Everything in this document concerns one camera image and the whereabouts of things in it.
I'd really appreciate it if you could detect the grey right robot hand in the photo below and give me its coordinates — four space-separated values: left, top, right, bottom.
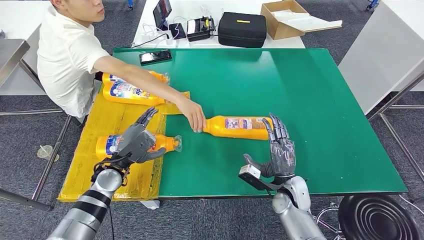
243 113 297 181

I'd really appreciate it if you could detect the person's hand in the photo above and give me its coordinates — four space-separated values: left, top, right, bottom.
175 96 207 133

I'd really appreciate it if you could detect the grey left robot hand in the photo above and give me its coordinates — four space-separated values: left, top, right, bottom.
114 106 167 165

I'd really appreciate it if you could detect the orange detergent bottle clear cap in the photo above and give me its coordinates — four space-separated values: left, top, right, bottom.
101 70 170 85
200 115 276 141
95 133 183 161
102 81 167 107

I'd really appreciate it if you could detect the yellow taped cardboard mat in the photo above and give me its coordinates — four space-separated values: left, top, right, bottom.
58 89 191 203

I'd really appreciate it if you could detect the white table foot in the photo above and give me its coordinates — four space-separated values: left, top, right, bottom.
140 200 161 211

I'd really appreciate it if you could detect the black smartphone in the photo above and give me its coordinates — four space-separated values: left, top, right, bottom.
139 49 173 65

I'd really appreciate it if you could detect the chrome stool base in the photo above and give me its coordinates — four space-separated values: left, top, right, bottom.
314 202 345 240

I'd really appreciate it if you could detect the black power bank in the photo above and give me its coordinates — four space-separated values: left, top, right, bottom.
168 22 187 40

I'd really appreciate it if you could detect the black boxy device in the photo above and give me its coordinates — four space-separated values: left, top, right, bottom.
186 15 217 43

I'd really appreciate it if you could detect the clear plastic cup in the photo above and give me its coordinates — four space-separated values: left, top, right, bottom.
37 144 61 163

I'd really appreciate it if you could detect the white power strip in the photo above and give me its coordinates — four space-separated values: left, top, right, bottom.
141 30 176 47

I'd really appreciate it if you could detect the black zipped carrying case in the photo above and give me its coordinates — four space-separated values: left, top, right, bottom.
217 11 268 49

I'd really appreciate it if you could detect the person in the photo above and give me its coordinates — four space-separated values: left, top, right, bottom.
37 0 207 133

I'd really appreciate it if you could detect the black tablet screen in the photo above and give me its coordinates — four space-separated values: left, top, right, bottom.
152 0 173 31

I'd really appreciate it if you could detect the white table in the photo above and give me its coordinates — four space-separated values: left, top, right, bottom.
131 0 307 50

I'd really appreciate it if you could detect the black round stool seat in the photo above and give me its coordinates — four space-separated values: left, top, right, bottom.
338 195 423 240

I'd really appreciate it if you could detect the brown cardboard box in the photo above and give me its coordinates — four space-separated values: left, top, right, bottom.
260 0 310 41

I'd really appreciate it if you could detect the white flat sheet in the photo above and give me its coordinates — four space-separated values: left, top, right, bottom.
272 10 343 34

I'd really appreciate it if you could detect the steel table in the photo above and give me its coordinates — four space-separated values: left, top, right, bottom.
0 38 73 213

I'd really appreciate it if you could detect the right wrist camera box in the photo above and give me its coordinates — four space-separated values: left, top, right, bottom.
238 164 276 191

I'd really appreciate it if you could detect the black power cable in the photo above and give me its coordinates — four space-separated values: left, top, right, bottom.
131 32 170 49

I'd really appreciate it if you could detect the steel leg frame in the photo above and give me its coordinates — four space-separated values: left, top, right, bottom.
366 71 424 186

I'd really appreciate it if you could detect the white floor cable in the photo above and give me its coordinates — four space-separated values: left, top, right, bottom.
399 196 424 217

